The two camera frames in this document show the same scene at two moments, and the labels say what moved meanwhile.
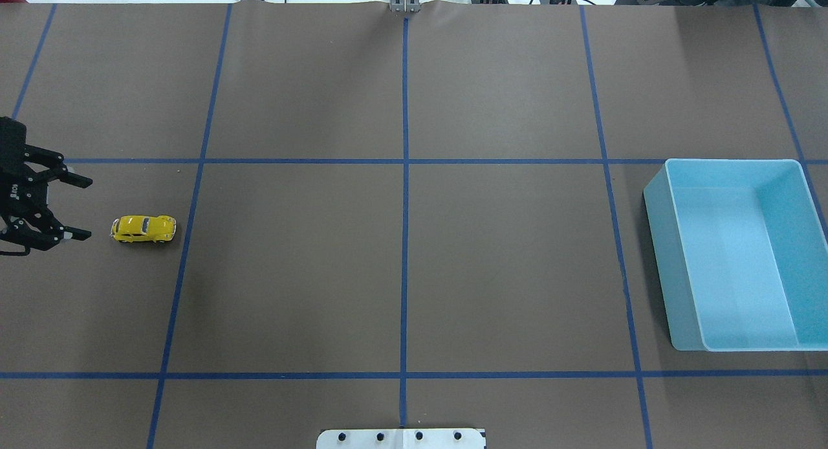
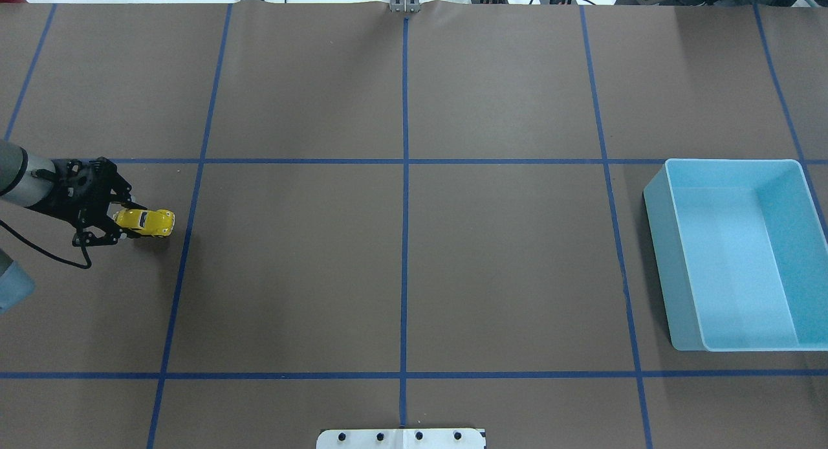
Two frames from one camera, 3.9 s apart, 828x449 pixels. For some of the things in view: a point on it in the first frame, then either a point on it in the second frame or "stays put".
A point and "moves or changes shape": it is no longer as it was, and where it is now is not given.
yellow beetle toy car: [137, 228] moves or changes shape
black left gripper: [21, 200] -> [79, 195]
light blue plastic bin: [742, 254] stays put
